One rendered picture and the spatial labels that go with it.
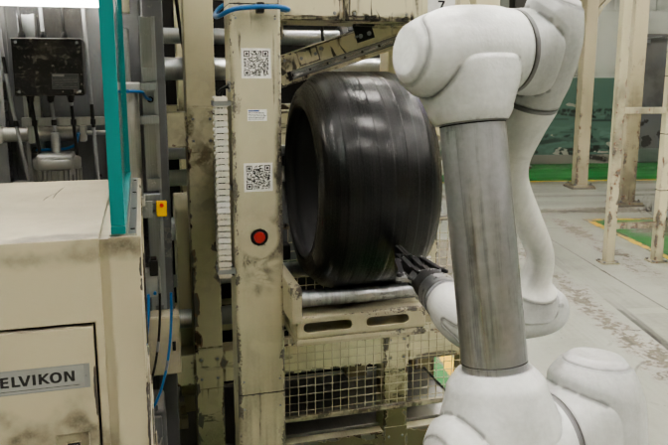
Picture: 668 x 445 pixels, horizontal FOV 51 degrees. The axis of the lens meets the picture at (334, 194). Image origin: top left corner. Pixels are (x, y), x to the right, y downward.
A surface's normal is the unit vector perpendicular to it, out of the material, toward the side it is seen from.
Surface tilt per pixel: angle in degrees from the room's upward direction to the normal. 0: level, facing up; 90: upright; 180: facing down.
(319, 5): 90
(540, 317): 104
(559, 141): 90
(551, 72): 114
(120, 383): 90
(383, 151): 69
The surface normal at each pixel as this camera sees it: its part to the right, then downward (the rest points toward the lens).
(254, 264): 0.26, 0.17
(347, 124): -0.05, -0.41
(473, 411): -0.62, -0.25
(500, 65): 0.45, 0.07
